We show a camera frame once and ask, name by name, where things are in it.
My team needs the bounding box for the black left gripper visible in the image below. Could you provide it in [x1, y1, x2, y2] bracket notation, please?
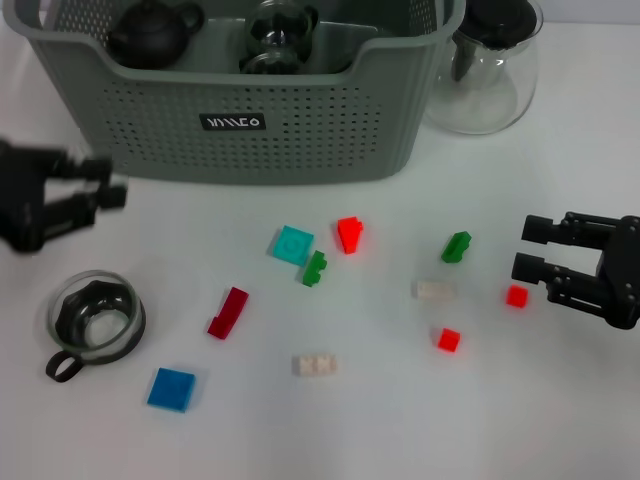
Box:
[0, 139, 130, 256]

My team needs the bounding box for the red wedge toy block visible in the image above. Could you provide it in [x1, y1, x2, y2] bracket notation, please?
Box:
[336, 216, 365, 256]

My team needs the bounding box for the green toy brick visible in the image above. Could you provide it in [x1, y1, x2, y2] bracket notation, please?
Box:
[300, 250, 328, 288]
[440, 230, 473, 265]

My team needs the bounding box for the teal square toy block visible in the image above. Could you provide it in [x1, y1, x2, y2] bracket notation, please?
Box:
[271, 224, 316, 265]

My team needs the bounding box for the white toy brick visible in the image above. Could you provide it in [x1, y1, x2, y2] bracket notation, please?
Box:
[292, 353, 339, 377]
[413, 279, 458, 303]

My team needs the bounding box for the blue square toy plate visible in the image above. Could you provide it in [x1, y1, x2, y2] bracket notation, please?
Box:
[146, 367, 197, 414]

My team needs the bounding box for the grey perforated storage basket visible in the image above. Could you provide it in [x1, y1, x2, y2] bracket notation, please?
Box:
[1, 0, 467, 187]

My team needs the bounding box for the glass teapot black lid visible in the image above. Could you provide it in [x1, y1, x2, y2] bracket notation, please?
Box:
[423, 0, 544, 135]

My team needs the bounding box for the black ceramic teapot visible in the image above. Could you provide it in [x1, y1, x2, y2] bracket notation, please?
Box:
[107, 0, 206, 70]

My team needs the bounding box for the dark red long block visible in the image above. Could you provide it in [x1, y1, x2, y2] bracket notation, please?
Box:
[207, 286, 250, 340]

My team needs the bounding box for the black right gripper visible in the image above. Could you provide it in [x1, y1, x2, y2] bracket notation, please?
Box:
[510, 212, 640, 330]

